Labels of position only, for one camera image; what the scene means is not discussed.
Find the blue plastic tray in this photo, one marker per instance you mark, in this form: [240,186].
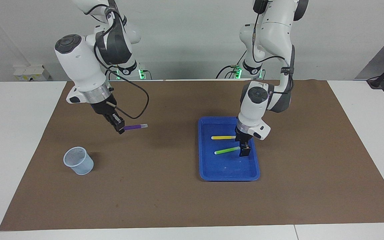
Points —
[228,166]

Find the brown table mat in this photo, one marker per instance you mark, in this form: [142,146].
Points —
[145,200]

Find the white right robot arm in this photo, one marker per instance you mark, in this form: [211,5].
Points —
[82,66]

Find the white wall socket box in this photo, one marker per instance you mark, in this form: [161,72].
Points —
[30,72]

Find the yellow pen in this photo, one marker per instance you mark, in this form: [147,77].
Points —
[223,137]

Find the green pen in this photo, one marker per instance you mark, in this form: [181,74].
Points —
[227,150]

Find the purple pen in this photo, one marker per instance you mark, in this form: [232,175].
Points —
[135,127]

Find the translucent plastic cup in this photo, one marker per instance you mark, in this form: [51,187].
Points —
[80,165]

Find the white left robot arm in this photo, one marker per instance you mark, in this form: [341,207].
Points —
[275,30]

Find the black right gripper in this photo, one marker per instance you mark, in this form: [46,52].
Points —
[107,108]

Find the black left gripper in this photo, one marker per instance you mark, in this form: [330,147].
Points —
[242,136]

